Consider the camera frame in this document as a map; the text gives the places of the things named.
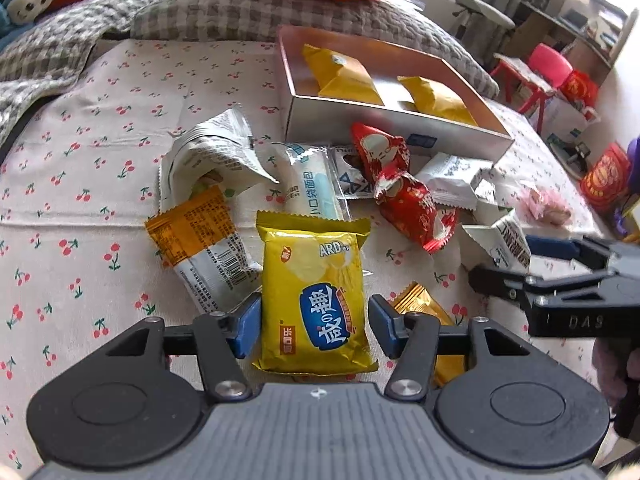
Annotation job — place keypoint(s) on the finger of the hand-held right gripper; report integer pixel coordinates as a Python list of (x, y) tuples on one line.
[(497, 285), (550, 248)]

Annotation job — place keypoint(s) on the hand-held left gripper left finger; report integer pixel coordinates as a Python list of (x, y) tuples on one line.
[(245, 327)]

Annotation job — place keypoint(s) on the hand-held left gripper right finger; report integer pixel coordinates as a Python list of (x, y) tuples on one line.
[(384, 325)]

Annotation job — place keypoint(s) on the white black-print snack packet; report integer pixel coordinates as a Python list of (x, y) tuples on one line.
[(505, 242)]

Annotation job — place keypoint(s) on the gold orange snack packet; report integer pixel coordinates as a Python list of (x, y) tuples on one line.
[(425, 310)]

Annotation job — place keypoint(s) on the pink candy packet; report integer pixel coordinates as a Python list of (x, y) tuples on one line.
[(545, 205)]

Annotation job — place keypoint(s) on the yellow blue-label snack packet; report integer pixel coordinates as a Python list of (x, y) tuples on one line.
[(312, 290)]

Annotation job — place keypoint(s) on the orange and white snack packet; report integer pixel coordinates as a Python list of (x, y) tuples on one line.
[(200, 240)]

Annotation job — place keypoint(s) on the red snack packet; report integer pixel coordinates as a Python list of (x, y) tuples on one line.
[(380, 152), (417, 210)]

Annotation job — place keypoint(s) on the white grey-print snack packet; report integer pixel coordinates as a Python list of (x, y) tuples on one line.
[(450, 180)]

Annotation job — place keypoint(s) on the small clear white packet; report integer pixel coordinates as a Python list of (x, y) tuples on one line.
[(350, 180)]

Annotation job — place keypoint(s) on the white blue bread packet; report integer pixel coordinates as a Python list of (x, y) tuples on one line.
[(312, 180)]

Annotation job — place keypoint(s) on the white green snack packet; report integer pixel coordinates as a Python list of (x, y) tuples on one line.
[(215, 155)]

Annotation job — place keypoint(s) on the silver cardboard box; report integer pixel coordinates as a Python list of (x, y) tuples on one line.
[(385, 125)]

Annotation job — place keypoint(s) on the person's right hand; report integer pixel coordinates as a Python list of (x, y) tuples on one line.
[(610, 375)]

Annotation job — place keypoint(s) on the red gift box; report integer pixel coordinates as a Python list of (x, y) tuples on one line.
[(580, 87), (605, 175)]

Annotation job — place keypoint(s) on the white carton box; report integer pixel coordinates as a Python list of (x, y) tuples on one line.
[(565, 120)]

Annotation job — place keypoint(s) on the cherry print bed sheet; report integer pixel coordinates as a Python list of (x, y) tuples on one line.
[(100, 240)]

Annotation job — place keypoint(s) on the printed cloth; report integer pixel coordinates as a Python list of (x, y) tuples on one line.
[(520, 70)]

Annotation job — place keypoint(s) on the plain yellow snack packet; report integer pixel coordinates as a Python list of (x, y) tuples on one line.
[(440, 100), (345, 77)]

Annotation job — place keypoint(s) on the pink plastic chair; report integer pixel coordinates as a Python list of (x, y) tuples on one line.
[(547, 60)]

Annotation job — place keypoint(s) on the wooden desk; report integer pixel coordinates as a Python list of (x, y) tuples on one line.
[(560, 22)]

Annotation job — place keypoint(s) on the white grey office chair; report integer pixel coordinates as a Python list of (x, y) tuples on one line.
[(475, 5)]

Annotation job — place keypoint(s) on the checkered grey pillow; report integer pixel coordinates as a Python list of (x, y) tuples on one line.
[(200, 15)]

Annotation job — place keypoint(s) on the blue monkey plush toy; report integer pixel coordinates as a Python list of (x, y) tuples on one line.
[(27, 5)]

